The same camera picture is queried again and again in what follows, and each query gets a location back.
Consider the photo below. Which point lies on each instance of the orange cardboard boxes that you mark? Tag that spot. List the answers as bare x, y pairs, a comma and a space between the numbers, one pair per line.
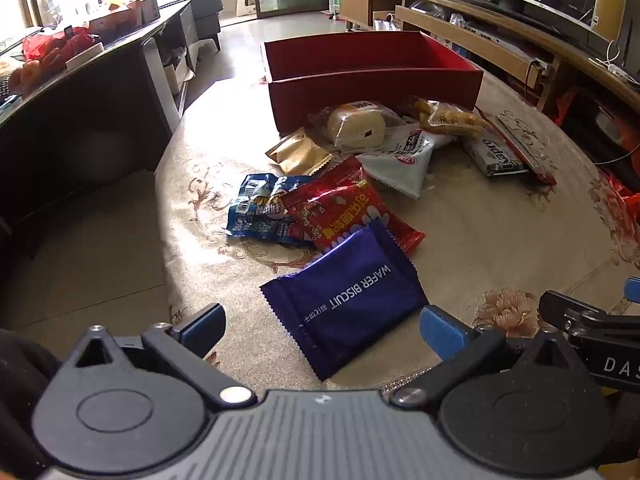
125, 15

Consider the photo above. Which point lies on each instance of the black appliance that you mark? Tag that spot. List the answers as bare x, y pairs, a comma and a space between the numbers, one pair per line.
605, 125

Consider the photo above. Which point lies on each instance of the clear fried snack packet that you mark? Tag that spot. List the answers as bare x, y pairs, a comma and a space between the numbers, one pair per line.
450, 117

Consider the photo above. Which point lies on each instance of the beige floral tablecloth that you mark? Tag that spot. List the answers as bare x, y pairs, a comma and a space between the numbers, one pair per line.
500, 240

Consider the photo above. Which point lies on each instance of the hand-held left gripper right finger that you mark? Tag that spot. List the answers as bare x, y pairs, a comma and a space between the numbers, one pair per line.
442, 330

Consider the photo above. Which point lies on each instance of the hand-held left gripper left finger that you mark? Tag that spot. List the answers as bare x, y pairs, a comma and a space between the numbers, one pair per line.
205, 322

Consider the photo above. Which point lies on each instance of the red cardboard box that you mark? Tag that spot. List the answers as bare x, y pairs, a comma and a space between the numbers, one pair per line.
370, 92

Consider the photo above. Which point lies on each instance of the red and silver snack packet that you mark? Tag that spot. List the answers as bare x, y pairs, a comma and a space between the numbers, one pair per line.
335, 205

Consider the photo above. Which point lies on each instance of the white round box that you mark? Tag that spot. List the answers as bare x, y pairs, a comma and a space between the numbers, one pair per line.
85, 55

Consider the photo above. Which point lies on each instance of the wooden television cabinet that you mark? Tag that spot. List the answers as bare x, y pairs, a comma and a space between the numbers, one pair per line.
500, 25

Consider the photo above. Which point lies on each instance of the grey sofa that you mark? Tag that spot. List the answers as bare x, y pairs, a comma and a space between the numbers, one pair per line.
207, 10

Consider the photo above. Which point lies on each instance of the pile of orange fruit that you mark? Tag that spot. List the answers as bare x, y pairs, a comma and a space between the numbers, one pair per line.
27, 75

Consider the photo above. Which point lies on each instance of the blue snack packet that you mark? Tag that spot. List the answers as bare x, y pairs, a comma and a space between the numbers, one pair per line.
260, 215

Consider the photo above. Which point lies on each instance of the wafer packet with bold lettering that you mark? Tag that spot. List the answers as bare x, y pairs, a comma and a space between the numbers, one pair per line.
492, 155

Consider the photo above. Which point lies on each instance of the purple wafer biscuit packet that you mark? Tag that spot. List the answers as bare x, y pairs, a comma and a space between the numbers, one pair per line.
350, 300

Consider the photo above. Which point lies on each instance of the gold snack packet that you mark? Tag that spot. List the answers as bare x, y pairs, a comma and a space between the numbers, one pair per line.
297, 152

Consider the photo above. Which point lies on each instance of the orange plastic bag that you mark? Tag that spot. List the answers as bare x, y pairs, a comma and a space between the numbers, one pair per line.
567, 105

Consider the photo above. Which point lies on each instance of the white power strip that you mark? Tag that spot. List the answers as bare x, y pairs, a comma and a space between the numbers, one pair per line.
620, 70

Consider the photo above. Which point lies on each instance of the long dark red packet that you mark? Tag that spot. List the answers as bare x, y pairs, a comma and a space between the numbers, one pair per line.
530, 155

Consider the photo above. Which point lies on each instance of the white bottles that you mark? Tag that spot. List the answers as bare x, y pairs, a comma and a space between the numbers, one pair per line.
334, 2

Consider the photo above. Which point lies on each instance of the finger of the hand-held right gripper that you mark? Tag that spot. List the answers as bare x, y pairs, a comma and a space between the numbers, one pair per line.
555, 305
633, 290

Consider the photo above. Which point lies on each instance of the clear bread packet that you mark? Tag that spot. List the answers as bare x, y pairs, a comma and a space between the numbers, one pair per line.
355, 125

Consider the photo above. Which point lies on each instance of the black television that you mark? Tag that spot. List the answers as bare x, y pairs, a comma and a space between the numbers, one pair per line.
605, 5

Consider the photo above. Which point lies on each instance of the white packet with red logo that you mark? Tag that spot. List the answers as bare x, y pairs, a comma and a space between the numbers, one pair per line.
400, 165

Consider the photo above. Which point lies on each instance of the white shopping bag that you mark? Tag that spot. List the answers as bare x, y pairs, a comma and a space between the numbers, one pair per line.
386, 22

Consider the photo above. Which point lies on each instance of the crumpled red plastic bag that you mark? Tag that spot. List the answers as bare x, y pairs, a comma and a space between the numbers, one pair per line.
622, 190

